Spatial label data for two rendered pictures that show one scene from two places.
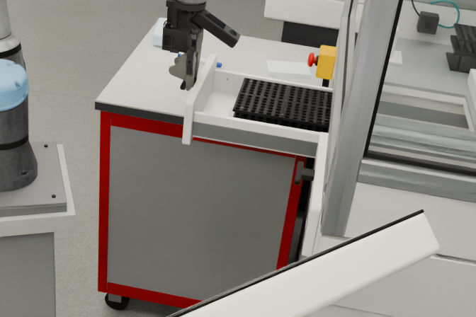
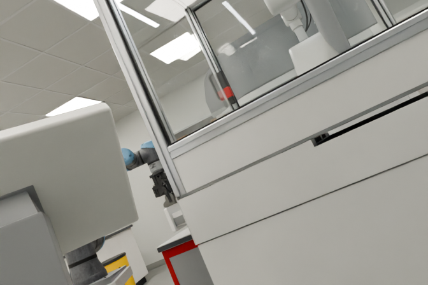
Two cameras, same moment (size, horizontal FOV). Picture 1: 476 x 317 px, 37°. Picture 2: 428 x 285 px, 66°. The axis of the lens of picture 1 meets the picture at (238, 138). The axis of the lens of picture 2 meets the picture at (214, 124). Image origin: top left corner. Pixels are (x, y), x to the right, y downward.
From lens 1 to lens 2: 0.90 m
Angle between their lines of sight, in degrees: 41
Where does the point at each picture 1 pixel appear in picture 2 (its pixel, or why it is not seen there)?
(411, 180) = (192, 142)
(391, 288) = (226, 208)
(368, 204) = (184, 167)
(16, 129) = (84, 251)
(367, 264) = (55, 119)
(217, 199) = not seen: hidden behind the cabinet
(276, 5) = not seen: hidden behind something
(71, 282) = not seen: outside the picture
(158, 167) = (199, 270)
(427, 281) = (239, 192)
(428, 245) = (100, 107)
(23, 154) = (92, 264)
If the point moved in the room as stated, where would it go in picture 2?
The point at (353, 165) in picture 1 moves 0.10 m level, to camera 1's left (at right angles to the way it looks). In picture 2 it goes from (165, 151) to (137, 165)
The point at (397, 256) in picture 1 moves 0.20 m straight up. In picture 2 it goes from (76, 114) to (44, 30)
